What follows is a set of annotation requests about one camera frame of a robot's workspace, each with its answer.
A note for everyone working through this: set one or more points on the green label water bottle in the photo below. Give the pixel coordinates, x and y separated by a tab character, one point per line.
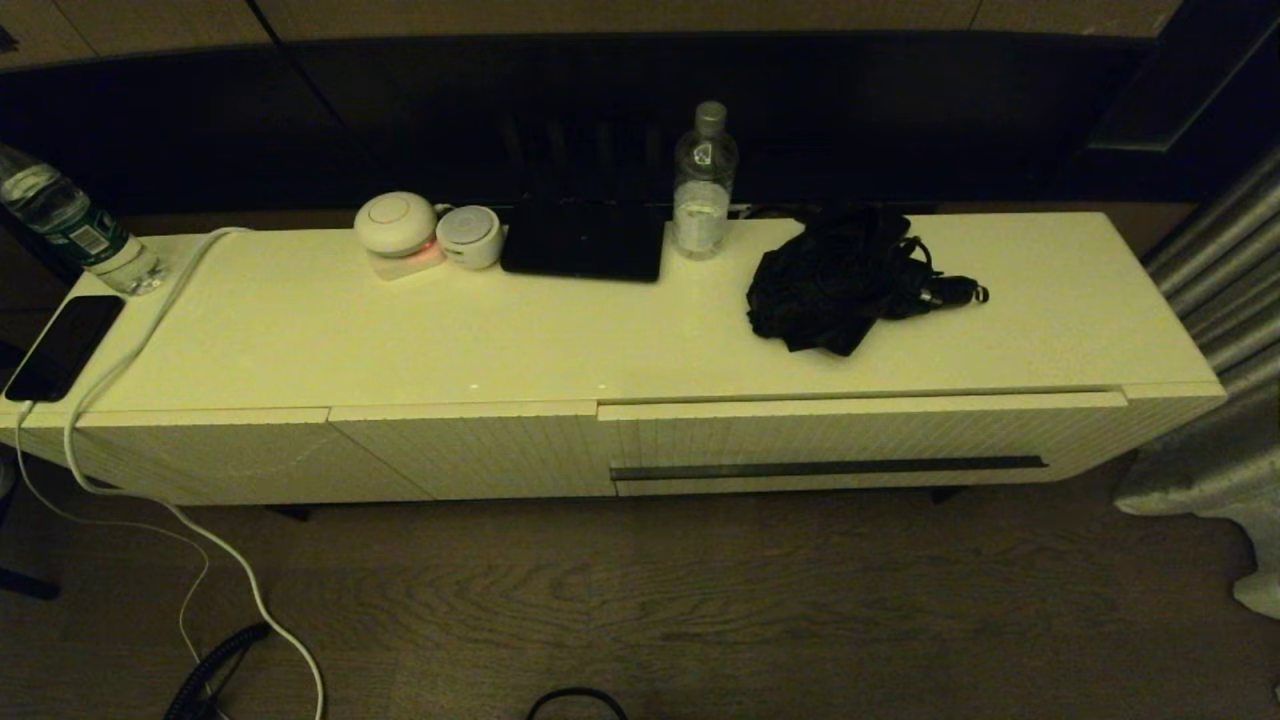
60	215

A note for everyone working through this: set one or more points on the white base with pink light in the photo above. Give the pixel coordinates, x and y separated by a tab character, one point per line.
408	266

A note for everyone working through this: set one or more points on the small white round speaker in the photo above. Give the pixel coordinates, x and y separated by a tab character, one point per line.
468	237

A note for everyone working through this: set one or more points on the clear plastic water bottle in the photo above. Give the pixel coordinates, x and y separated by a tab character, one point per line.
705	200

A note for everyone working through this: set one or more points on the black flat rectangular device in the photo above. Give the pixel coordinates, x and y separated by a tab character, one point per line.
585	244

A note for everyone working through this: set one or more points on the white dome shaped device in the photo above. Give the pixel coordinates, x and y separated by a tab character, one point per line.
393	222

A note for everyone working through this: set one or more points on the white ribbed cabinet door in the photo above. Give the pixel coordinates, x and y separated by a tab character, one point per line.
250	460
500	450

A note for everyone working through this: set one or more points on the black smartphone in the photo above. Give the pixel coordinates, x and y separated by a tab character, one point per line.
62	347

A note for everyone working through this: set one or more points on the white low cabinet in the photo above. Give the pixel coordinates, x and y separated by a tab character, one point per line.
400	340

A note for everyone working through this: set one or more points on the white cabinet drawer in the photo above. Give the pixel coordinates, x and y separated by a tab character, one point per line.
850	430

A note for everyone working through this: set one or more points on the black umbrella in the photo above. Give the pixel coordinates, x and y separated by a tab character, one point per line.
830	290

